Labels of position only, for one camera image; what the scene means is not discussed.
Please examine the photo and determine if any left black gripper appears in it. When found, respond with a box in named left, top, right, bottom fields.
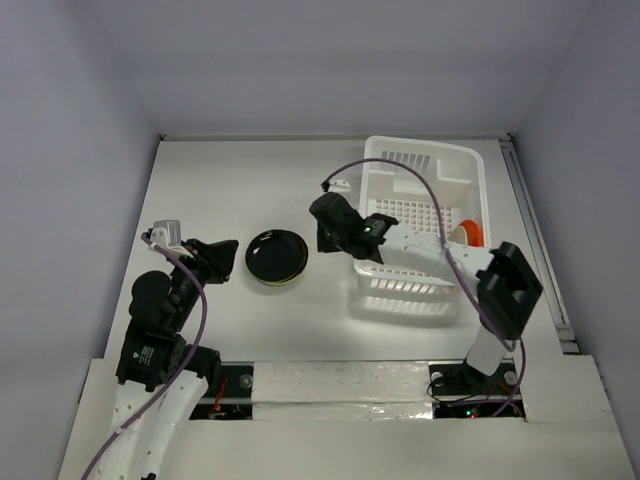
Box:
left=168, top=235, right=238, bottom=327

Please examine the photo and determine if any lime green plate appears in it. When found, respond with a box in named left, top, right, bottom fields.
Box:
left=256, top=275, right=301, bottom=287

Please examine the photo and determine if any orange plate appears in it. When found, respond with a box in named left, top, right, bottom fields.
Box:
left=459, top=219, right=484, bottom=247

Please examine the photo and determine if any beige plate with black spot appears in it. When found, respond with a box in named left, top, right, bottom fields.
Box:
left=448, top=224, right=473, bottom=246

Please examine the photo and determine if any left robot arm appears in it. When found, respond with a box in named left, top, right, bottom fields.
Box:
left=82, top=227, right=239, bottom=479

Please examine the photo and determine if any white plastic dish rack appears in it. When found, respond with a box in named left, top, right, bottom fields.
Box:
left=354, top=136, right=490, bottom=302

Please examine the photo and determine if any silver foil tape strip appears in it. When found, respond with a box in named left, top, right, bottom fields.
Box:
left=251, top=361, right=433, bottom=421

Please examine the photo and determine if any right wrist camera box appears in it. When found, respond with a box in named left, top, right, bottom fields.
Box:
left=321, top=178, right=351, bottom=193

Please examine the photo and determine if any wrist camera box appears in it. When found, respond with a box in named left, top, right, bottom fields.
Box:
left=142, top=220, right=182, bottom=251
left=321, top=178, right=351, bottom=193

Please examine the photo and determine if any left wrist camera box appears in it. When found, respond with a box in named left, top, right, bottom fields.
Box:
left=142, top=220, right=182, bottom=251

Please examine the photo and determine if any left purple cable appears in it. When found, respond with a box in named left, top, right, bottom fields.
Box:
left=79, top=230, right=207, bottom=480

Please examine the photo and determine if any purple cable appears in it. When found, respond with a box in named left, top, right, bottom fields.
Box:
left=320, top=157, right=527, bottom=419
left=79, top=230, right=207, bottom=480

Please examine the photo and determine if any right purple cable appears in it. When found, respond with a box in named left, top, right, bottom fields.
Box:
left=320, top=157, right=527, bottom=419

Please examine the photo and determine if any aluminium rail at right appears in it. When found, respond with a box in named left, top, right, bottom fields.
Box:
left=499, top=135, right=582, bottom=355

